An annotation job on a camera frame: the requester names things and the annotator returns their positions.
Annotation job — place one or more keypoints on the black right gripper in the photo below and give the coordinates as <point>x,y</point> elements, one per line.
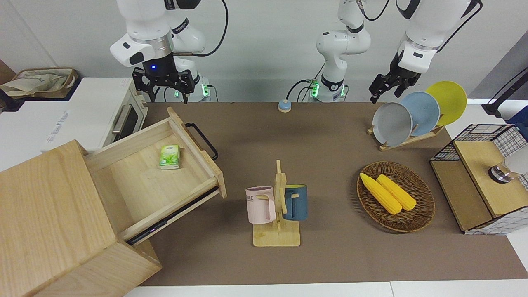
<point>159,68</point>

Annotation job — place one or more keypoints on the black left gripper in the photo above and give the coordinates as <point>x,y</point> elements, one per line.
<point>398,72</point>

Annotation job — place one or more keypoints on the light wooden drawer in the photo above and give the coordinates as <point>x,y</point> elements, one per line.
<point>156,185</point>

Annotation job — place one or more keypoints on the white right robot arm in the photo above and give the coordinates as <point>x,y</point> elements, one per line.
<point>144,24</point>

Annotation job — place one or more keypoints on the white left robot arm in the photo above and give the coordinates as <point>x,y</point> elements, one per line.
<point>342,41</point>

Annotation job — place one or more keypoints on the light wooden drawer cabinet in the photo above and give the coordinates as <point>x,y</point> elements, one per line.
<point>49,206</point>

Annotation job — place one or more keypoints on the grey plate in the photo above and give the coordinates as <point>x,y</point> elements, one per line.
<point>392,123</point>

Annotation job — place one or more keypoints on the light blue plate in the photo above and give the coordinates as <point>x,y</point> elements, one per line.
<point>425,113</point>

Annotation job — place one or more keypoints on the wooden plate rack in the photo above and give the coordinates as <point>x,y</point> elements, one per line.
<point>412,140</point>

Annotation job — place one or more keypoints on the yellow plate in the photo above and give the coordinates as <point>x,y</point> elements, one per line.
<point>451,99</point>

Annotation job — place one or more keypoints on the white toaster oven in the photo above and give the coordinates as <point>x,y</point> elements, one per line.
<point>95,107</point>

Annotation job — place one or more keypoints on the green tissue pack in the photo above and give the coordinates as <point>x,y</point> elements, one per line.
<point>170,157</point>

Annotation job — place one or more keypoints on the brown table mat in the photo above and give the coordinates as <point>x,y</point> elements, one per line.
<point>321,140</point>

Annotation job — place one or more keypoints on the yellow corn cob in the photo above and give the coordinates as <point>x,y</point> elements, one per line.
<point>380,194</point>
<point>397,192</point>

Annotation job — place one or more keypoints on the small blue cup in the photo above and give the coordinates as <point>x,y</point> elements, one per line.
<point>284,106</point>

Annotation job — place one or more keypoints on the beige cloth bag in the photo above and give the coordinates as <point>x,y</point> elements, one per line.
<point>37,80</point>

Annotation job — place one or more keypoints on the dark blue box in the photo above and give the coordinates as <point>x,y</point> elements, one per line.
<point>522,119</point>

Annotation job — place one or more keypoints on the brown wicker basket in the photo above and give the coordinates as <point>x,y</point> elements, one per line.
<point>416,218</point>

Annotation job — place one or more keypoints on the dark blue mug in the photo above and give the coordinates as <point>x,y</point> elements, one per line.
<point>298,204</point>

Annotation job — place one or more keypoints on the pink mug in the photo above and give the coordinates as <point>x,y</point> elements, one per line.
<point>260,206</point>

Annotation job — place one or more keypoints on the wooden mug tree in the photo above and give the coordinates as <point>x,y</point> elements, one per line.
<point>276,235</point>

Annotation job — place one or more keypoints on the black camera stand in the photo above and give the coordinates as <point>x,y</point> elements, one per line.
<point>493,109</point>

